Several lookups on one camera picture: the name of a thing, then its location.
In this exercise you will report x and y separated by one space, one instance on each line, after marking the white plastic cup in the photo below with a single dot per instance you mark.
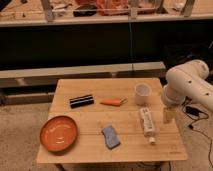
142 94

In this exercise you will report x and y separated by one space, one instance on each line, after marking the black rectangular block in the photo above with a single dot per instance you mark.
81 101

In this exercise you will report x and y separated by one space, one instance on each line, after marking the white plastic bottle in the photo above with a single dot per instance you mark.
148 125

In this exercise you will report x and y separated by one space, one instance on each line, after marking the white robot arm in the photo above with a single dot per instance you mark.
186 80

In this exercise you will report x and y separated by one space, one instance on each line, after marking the wooden table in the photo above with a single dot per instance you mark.
90 146

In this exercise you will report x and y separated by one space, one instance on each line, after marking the orange toy carrot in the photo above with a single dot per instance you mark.
113 102

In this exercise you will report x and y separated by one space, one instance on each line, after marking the black object on shelf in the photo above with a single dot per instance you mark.
85 10

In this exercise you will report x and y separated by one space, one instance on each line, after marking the beige wooden gripper block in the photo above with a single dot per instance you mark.
169 113

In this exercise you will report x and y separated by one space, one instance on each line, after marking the orange object on shelf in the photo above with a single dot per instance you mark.
112 7

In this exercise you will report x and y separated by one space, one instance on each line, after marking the grey metal shelf beam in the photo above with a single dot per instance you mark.
50 76

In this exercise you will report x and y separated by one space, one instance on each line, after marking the orange ceramic bowl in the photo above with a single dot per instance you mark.
59 133

